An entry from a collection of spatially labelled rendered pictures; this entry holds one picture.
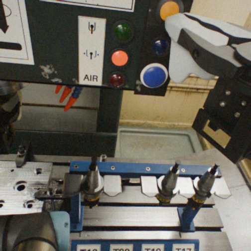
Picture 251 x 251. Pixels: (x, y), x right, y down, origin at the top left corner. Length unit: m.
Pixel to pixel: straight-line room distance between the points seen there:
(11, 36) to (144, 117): 1.48
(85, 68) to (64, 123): 0.94
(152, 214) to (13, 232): 0.65
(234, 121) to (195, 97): 1.50
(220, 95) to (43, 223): 0.38
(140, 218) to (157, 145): 0.82
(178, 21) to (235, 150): 0.13
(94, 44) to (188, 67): 0.12
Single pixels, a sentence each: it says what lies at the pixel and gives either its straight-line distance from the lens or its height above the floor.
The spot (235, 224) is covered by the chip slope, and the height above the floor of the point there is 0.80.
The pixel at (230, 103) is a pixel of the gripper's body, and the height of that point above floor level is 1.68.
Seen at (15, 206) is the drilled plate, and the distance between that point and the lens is 0.95.
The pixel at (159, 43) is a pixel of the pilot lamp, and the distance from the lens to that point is 0.30.
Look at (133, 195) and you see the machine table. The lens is 1.06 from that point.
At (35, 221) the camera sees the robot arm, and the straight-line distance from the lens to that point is 0.49.
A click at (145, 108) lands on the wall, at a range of 1.68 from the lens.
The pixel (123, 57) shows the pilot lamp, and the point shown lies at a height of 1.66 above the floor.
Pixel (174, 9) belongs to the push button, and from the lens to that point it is 0.29.
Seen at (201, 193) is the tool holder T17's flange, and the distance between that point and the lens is 0.74.
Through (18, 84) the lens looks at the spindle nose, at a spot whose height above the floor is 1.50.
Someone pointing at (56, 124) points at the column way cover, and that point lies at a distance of 1.26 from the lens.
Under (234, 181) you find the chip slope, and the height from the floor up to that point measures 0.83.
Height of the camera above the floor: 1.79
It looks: 42 degrees down
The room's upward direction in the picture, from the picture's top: 10 degrees clockwise
